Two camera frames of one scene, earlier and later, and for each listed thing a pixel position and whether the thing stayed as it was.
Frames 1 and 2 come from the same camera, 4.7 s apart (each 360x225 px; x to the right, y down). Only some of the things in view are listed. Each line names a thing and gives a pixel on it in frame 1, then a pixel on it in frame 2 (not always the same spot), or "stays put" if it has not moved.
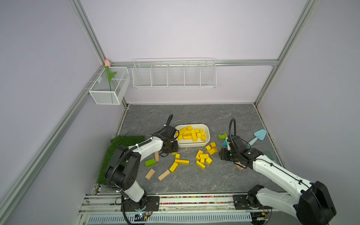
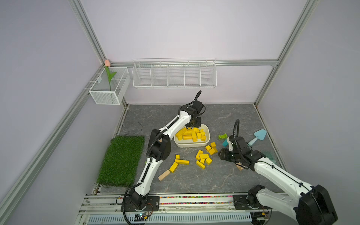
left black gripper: x=174 y=150 to x=198 y=125
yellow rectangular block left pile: x=173 y=167 stays put
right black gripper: x=222 y=153 stays put
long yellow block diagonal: x=182 y=131 stays put
